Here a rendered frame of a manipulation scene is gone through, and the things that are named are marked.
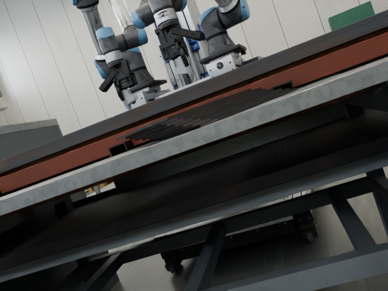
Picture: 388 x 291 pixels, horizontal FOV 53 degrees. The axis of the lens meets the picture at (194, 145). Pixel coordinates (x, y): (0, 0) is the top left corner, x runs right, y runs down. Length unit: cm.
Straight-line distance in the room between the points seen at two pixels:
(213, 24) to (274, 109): 145
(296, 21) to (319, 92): 1074
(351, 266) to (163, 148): 63
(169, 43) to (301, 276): 85
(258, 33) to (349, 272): 1055
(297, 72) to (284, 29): 1041
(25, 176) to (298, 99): 84
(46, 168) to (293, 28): 1050
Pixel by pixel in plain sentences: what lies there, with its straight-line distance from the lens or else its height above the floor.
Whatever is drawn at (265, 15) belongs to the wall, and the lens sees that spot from 1151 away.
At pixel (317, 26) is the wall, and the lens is 1140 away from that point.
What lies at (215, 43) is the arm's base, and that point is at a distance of 208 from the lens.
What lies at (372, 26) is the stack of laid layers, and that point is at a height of 83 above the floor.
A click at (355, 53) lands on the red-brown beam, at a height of 78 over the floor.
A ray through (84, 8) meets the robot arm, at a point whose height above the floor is 146.
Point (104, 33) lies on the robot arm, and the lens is 175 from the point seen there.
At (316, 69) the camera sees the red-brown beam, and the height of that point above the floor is 78.
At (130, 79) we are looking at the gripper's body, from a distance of 169.
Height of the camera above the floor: 77
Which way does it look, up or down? 4 degrees down
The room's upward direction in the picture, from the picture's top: 20 degrees counter-clockwise
